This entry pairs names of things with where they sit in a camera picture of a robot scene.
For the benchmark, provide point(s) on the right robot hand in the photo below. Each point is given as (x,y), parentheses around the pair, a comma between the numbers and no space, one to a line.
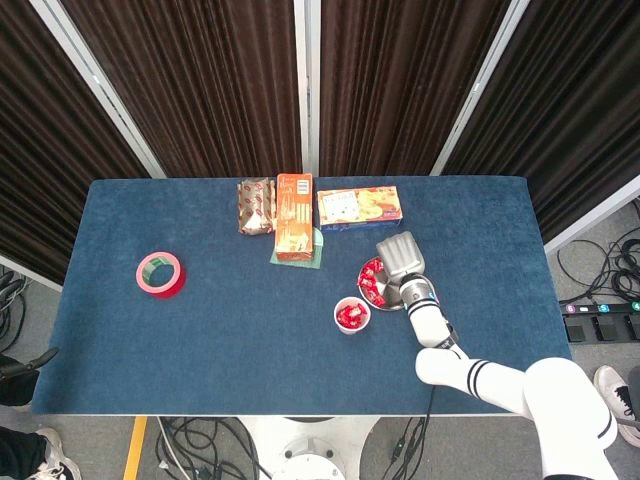
(402,255)

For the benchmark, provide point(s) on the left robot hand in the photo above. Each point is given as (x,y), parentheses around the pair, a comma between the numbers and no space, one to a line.
(35,362)

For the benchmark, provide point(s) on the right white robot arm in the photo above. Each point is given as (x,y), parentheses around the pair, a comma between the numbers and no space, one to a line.
(430,325)

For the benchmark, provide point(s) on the round metal plate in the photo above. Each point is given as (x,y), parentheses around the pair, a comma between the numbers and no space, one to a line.
(387,290)

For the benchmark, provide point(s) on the yellow blue biscuit box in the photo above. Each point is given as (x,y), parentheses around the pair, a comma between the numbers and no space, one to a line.
(360,207)

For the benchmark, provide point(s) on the green cloth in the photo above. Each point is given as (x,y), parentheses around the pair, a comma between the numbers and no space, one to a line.
(318,250)

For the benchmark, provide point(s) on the black trouser leg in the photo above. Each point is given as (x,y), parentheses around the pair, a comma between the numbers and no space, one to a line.
(17,452)

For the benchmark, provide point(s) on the white paper cup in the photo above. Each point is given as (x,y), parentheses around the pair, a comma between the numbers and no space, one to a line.
(351,331)

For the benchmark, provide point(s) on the white black sneaker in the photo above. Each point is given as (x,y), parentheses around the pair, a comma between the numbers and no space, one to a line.
(57,455)

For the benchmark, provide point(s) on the tall orange box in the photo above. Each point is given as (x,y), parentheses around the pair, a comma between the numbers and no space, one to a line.
(294,220)

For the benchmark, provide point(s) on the yellow floor tape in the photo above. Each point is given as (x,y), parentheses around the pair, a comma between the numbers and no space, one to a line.
(135,450)

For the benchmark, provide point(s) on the gold snack bag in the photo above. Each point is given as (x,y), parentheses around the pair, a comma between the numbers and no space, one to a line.
(255,207)

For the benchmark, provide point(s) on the red tape roll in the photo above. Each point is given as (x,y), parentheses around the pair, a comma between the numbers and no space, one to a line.
(175,290)

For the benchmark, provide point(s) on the dark brown curtain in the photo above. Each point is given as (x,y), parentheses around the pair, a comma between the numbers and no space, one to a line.
(40,150)
(200,90)
(400,90)
(575,125)

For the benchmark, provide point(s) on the blue table mat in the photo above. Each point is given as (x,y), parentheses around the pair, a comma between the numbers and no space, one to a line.
(250,350)

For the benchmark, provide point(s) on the black foot pedal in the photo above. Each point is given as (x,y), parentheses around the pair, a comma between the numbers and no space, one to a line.
(635,326)
(604,327)
(576,331)

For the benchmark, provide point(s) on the white frame bar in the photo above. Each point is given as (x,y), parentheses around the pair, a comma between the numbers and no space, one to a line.
(590,215)
(25,270)

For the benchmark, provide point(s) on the white frame post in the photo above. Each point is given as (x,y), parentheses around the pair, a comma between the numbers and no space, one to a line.
(475,90)
(95,80)
(300,75)

